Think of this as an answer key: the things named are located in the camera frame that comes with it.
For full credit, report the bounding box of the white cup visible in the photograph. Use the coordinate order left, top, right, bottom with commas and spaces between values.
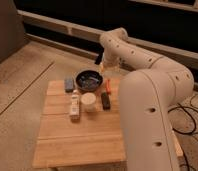
81, 93, 96, 112

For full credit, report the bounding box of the white metal rail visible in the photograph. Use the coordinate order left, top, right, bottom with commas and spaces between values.
18, 10, 198, 69

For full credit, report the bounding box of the grey blue sponge block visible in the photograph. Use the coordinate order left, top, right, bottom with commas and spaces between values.
64, 78, 74, 92

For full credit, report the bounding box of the dark ceramic bowl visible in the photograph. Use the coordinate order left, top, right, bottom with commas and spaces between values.
75, 70, 103, 92

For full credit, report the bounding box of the grey cabinet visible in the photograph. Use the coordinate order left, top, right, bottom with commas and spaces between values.
0, 0, 28, 63

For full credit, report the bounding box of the black floor cable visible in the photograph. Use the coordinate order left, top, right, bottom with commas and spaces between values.
167, 93, 198, 171

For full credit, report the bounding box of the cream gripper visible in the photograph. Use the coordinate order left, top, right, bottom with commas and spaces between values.
99, 57, 118, 74

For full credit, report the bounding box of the black rectangular remote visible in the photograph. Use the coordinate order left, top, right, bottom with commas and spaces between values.
101, 92, 111, 110

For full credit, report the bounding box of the wooden board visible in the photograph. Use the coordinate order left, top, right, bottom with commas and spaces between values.
33, 79, 181, 168

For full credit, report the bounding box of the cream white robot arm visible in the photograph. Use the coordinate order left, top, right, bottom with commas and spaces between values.
100, 28, 194, 171

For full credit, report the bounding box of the orange handled tool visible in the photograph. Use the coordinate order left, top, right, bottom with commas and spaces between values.
105, 79, 111, 94

